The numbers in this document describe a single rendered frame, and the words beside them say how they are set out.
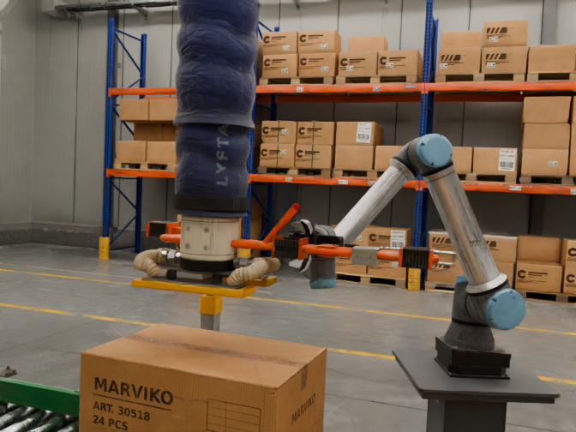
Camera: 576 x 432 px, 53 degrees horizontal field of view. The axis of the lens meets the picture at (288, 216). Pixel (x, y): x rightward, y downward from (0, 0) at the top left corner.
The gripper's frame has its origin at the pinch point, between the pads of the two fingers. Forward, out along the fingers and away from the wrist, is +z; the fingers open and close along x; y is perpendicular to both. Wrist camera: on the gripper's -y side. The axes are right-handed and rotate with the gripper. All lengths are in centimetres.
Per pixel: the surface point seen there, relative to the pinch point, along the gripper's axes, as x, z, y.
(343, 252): 0.2, 8.7, -13.8
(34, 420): -72, -10, 102
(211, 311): -32, -40, 46
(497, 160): 63, -703, -86
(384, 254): 0.5, 8.5, -24.8
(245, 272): -6.1, 17.1, 11.0
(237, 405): -37.6, 29.5, 7.0
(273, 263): -5.2, 3.5, 7.8
